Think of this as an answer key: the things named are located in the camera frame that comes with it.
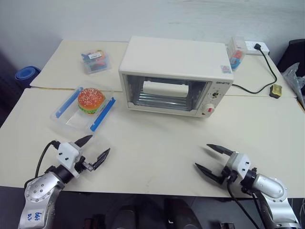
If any cream white toaster oven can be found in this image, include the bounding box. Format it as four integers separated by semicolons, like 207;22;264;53
118;36;234;119

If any black chair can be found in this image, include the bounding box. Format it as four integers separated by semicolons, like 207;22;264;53
277;39;305;73

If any glass oven door with handle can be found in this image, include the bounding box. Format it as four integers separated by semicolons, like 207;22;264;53
122;73;210;112

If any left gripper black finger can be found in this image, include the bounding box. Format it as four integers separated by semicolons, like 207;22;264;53
91;147;111;171
74;135;93;151

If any white knob with red mark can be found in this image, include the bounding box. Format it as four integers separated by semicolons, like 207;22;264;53
202;103;216;118

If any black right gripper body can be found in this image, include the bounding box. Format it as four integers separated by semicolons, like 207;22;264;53
221;164;239;186

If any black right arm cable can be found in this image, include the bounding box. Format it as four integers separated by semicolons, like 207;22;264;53
226;181;261;229

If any clear container with blue clips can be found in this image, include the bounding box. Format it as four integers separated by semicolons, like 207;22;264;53
49;82;117;135

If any grey plastic bag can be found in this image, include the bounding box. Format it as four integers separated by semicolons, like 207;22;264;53
282;62;305;107

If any yellow black sponge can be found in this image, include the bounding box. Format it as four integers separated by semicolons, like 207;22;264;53
269;83;283;99

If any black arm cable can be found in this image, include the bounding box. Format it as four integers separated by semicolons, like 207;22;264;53
35;140;61;178
226;181;261;229

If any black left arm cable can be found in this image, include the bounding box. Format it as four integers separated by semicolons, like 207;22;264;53
35;140;61;178

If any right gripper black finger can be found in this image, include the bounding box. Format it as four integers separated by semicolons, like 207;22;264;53
194;163;226;186
206;144;235;157

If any white power strip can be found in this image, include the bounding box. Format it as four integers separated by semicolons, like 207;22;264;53
244;41;271;56

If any clear box of colourful items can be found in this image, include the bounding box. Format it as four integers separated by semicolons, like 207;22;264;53
80;48;113;75

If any black power cable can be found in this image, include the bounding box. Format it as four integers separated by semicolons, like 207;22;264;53
232;42;278;95

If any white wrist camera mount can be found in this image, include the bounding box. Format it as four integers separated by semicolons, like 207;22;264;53
56;142;82;178
225;151;251;182

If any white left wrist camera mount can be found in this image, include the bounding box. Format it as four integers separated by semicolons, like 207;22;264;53
56;142;82;178

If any tall clear box with items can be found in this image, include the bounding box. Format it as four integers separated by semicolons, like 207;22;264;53
225;36;247;72

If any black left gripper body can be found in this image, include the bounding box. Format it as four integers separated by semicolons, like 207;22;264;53
74;156;94;173

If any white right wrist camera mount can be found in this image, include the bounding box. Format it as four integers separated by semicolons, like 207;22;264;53
225;151;251;182

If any toy hamburger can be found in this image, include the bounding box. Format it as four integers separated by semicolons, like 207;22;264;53
77;87;106;116

